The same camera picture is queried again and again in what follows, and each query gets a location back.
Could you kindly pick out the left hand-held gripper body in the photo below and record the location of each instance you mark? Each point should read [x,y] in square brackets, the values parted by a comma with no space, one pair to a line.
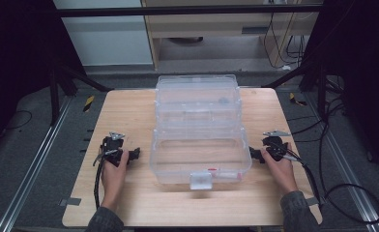
[112,149]

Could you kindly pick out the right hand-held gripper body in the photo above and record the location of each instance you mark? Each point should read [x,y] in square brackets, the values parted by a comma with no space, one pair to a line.
[276,145]

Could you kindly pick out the clear plastic tiered storage box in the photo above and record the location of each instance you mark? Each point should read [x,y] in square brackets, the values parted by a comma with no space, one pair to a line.
[199,148]

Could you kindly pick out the person's right hand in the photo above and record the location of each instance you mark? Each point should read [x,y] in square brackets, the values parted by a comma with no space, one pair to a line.
[281,174]

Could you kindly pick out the person's left hand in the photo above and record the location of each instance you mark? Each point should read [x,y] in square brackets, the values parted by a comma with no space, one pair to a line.
[113,180]

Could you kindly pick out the red and white small item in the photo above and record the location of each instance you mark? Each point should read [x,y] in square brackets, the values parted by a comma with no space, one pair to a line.
[224,174]

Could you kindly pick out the yellow tool on floor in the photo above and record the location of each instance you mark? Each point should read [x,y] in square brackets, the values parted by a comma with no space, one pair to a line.
[88,103]

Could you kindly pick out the grey tape piece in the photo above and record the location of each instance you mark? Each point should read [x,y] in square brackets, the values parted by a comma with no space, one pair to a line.
[312,201]
[70,201]

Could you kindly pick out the black metal stand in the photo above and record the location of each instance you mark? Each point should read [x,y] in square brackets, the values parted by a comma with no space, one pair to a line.
[321,93]
[53,96]

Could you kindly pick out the white cabinet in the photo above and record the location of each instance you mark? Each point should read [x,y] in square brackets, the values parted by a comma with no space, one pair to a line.
[107,42]

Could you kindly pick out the light wooden desk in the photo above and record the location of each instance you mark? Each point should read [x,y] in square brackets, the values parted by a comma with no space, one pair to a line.
[210,25]

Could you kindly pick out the black horizontal bar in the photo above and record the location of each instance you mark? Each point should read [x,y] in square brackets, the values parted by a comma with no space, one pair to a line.
[178,11]

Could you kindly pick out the aluminium floor rail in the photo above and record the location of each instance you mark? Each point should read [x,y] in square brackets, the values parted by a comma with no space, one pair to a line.
[348,174]
[33,167]

